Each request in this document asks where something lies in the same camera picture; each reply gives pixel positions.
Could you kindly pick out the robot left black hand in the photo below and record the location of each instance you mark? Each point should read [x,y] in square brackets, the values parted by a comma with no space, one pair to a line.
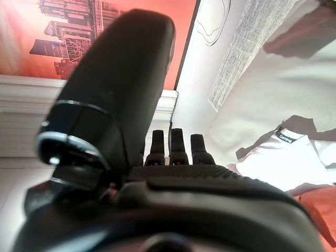
[118,78]

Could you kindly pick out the white shirt with black label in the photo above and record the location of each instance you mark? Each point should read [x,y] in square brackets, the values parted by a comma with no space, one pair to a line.
[275,160]

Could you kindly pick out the orange garment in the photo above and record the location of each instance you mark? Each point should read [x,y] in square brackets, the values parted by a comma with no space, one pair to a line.
[320,210]

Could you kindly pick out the bed with beige sheet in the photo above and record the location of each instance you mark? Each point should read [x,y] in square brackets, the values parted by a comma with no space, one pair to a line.
[262,92]

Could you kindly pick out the grey patterned rug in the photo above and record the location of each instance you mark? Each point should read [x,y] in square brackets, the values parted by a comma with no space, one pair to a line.
[241,52]

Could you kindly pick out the red skyline wall mural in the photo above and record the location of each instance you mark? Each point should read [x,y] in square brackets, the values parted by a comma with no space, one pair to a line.
[21,39]

